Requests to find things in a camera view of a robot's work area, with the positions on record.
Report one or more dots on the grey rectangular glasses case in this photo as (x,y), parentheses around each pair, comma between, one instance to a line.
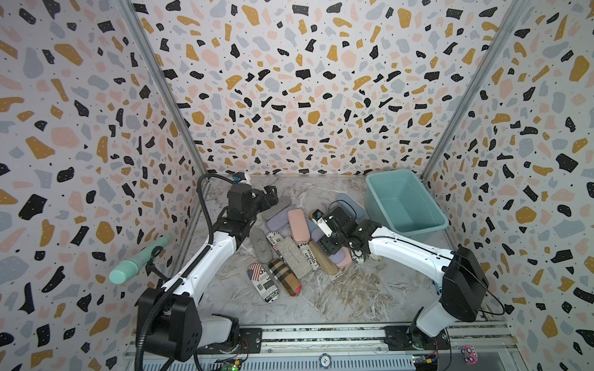
(294,258)

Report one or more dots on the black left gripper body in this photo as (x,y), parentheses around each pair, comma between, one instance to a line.
(261,204)

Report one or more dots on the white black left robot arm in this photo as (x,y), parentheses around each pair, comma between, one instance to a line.
(168,323)

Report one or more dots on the pink toy car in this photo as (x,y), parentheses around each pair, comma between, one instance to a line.
(469,355)

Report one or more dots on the light blue fabric glasses case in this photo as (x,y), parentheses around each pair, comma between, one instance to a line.
(351,206)

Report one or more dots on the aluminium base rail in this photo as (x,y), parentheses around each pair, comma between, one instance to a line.
(355,346)

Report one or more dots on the world map print glasses case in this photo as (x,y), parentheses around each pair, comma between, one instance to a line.
(358,256)

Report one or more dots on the aluminium wall frame strip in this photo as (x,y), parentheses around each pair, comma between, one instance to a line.
(134,26)

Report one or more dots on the plaid tartan glasses case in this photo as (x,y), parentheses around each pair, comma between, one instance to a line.
(285,276)

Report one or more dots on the long lilac fabric glasses case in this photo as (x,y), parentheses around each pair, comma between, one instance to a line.
(280,220)

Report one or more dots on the teal plastic storage box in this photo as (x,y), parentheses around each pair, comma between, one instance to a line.
(399,201)

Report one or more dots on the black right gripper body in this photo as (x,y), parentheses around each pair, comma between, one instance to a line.
(334,243)

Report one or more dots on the dark grey fabric glasses case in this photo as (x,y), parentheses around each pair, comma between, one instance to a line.
(261,246)

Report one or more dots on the small pink hard glasses case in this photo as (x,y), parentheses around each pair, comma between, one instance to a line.
(343,258)

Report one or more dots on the newspaper flag print glasses case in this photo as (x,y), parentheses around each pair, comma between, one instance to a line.
(274,238)

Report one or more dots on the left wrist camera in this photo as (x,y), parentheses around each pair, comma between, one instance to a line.
(240,177)

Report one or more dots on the long pink hard glasses case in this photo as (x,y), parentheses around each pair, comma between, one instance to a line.
(299,226)

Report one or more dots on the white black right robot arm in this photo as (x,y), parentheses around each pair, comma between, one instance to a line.
(457,273)

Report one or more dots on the front newspaper flag glasses case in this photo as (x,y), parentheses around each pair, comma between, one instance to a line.
(264,285)

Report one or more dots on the mint green handheld microphone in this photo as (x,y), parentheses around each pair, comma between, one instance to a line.
(131,267)

